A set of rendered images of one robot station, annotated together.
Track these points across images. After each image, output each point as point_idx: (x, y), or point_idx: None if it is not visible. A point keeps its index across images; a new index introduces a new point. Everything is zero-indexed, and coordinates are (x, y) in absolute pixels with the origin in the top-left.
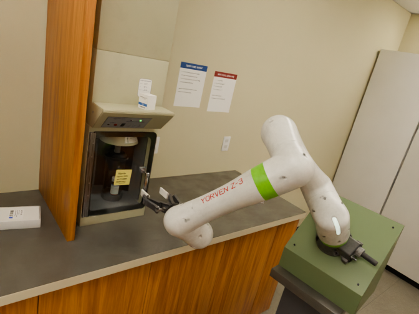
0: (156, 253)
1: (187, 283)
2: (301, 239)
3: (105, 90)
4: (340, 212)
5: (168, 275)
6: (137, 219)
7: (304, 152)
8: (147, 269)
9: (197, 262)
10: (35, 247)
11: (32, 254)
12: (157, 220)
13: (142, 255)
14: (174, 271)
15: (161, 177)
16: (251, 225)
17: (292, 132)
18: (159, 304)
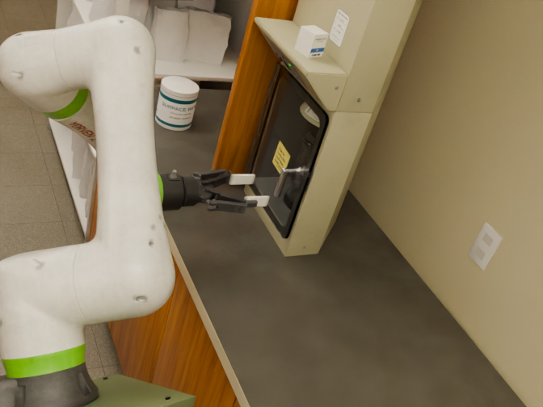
0: (174, 241)
1: (194, 376)
2: (106, 383)
3: (305, 10)
4: (14, 255)
5: (185, 316)
6: (269, 246)
7: (23, 35)
8: (177, 266)
9: (207, 358)
10: (198, 157)
11: (186, 154)
12: (268, 268)
13: (171, 228)
14: (190, 321)
15: (472, 335)
16: None
17: (77, 26)
18: (173, 351)
